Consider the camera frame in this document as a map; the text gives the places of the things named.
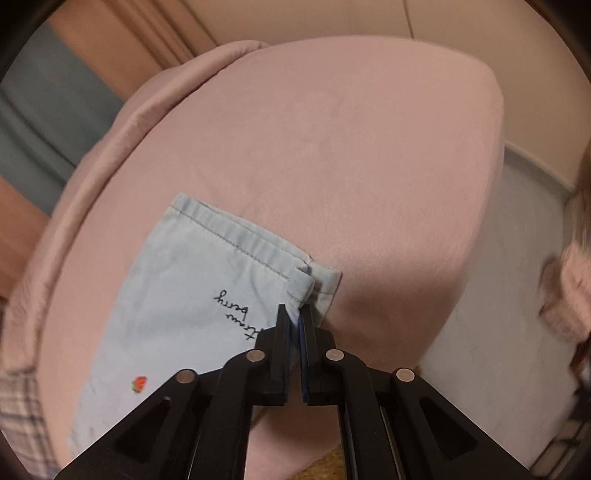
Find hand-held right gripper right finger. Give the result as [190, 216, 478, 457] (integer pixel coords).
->
[298, 305, 539, 480]

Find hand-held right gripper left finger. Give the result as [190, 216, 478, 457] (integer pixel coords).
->
[54, 304, 293, 480]

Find light blue denim pants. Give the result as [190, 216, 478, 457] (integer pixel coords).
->
[67, 191, 343, 457]

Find tan fuzzy rug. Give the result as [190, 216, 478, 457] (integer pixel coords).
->
[293, 450, 345, 480]

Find bed with pink sheet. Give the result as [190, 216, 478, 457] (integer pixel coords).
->
[0, 39, 505, 477]

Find pink quilted comforter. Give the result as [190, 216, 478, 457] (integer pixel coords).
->
[0, 39, 271, 370]

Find pink fuzzy cloth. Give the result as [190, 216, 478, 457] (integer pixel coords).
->
[539, 242, 591, 337]

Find plaid pillow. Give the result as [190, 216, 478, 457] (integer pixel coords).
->
[0, 369, 61, 476]

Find pink curtain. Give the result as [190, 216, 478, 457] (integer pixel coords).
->
[0, 178, 61, 298]
[58, 0, 225, 100]

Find blue curtain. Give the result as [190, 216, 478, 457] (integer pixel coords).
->
[0, 23, 129, 195]

